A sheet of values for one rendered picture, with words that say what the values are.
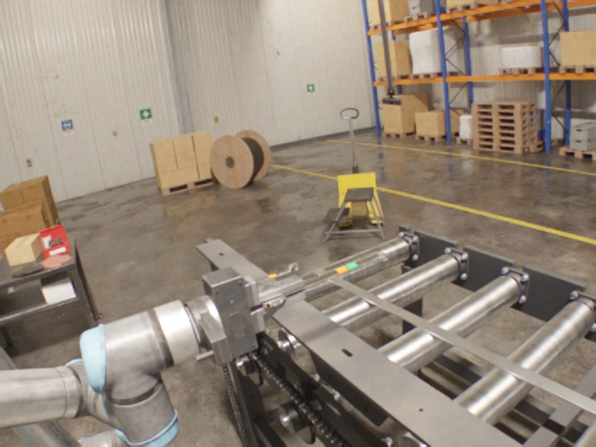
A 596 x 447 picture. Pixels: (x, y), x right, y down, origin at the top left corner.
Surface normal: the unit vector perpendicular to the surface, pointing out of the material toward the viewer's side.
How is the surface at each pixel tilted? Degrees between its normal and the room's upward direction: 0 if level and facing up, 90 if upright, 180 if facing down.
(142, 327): 30
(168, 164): 90
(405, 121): 90
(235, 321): 90
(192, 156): 90
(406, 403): 0
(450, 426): 0
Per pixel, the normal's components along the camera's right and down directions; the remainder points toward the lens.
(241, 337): 0.51, 0.22
